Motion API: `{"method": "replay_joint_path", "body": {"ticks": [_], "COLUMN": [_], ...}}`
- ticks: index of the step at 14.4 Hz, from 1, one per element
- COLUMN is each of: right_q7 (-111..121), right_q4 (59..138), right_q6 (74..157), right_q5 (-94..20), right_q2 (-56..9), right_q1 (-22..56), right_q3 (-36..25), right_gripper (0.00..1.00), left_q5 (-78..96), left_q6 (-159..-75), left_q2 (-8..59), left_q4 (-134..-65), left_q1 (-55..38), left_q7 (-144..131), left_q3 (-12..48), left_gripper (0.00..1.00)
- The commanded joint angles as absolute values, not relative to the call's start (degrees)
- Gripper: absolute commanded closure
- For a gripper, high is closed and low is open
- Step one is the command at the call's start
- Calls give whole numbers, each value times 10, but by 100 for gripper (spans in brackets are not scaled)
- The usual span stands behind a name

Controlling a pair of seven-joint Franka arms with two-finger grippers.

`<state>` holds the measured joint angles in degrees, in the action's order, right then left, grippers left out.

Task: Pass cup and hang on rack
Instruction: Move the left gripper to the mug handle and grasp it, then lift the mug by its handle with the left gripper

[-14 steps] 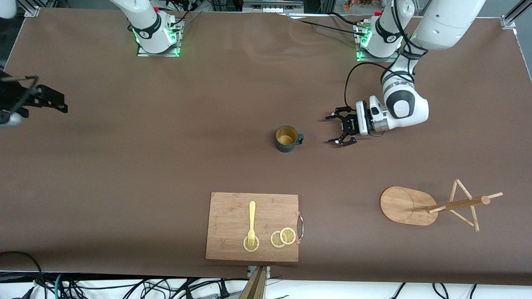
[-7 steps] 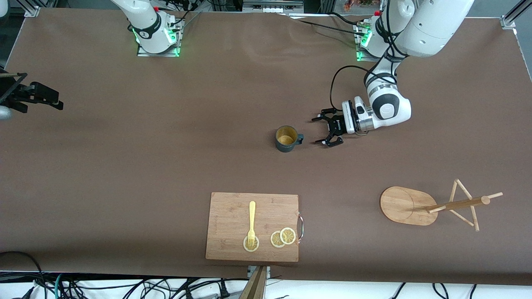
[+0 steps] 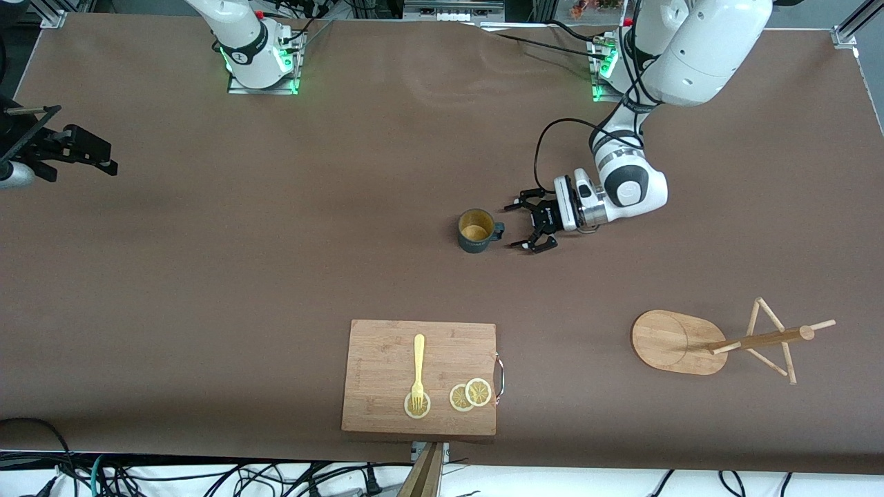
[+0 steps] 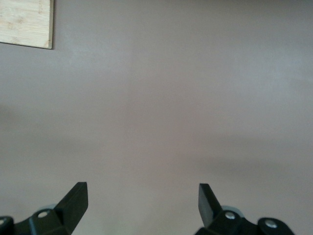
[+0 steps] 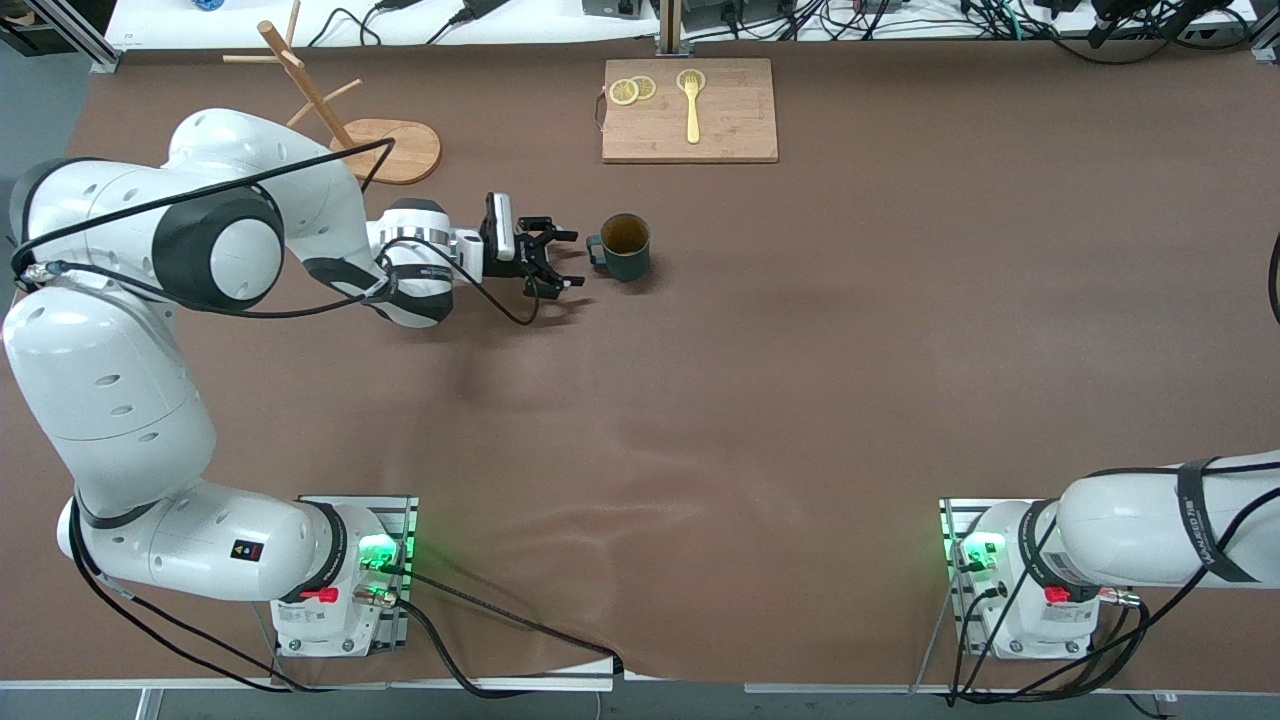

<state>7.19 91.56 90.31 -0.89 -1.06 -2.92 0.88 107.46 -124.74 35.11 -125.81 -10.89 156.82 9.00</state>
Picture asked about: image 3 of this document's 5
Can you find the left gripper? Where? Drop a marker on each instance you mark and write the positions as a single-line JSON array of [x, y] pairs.
[[545, 218]]

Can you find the aluminium frame corner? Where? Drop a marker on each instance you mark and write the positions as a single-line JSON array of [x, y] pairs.
[[844, 38], [54, 17]]

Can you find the dark teal mug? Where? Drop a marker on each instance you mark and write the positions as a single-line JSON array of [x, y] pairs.
[[476, 243]]

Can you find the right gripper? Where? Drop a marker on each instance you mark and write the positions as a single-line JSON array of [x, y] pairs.
[[43, 147]]

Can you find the brown table cloth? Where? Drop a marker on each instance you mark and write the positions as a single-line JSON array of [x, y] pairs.
[[276, 241]]

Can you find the wooden mug rack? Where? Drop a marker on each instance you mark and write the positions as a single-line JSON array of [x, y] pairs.
[[670, 342]]

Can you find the lemon slice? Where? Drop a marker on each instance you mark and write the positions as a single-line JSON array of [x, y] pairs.
[[425, 408], [457, 398], [478, 392]]

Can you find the orange red toy pile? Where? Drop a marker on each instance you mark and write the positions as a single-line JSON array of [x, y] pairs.
[[597, 7]]

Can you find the small metal bracket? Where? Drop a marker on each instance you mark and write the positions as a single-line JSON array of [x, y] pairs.
[[416, 450]]

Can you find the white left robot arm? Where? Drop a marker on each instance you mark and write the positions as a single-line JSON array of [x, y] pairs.
[[711, 48]]

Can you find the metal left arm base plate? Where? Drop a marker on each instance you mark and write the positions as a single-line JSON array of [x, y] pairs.
[[601, 96]]

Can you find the bamboo cutting board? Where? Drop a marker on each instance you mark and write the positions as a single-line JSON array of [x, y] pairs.
[[387, 359]]

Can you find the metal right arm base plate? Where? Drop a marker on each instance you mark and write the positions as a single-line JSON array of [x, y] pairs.
[[238, 88]]

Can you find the grey power strip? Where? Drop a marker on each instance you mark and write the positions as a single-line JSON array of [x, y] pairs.
[[449, 10]]

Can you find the wooden stand leg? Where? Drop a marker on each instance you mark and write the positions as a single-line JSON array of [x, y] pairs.
[[425, 476]]

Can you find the yellow plastic fork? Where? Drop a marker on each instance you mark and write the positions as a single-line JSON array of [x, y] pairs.
[[418, 359]]

